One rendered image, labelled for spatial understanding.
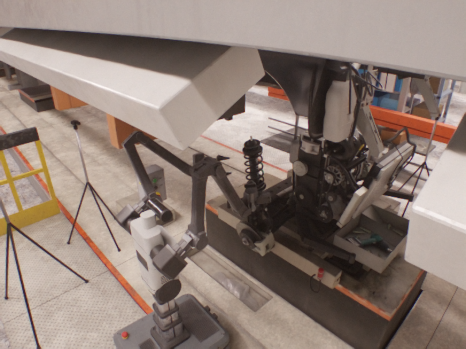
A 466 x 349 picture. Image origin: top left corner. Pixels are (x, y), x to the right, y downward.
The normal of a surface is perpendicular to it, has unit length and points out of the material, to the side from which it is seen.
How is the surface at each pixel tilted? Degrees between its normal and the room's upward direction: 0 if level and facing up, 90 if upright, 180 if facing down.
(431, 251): 117
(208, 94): 90
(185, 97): 90
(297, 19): 90
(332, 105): 91
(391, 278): 0
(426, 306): 0
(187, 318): 0
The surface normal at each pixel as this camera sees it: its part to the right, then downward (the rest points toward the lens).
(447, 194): -0.32, -0.64
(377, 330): -0.72, 0.33
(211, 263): 0.00, -0.88
